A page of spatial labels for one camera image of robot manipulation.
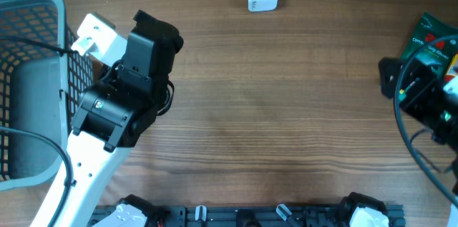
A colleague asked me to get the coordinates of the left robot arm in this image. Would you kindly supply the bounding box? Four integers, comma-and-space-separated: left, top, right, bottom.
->
31, 10, 184, 226

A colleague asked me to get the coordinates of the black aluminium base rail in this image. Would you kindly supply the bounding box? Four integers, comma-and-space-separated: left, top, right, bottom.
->
86, 192, 406, 227

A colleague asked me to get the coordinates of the green 3M gloves package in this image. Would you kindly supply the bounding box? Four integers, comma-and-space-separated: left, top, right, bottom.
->
401, 13, 457, 77

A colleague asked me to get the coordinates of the red sriracha sauce bottle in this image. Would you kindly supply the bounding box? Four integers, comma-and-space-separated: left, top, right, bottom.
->
444, 53, 458, 82

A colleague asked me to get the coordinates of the grey plastic shopping basket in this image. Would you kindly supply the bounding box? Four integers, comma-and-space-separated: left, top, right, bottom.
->
1, 0, 94, 190

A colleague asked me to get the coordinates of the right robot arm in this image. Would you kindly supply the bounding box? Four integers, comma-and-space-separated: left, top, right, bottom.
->
378, 57, 457, 226

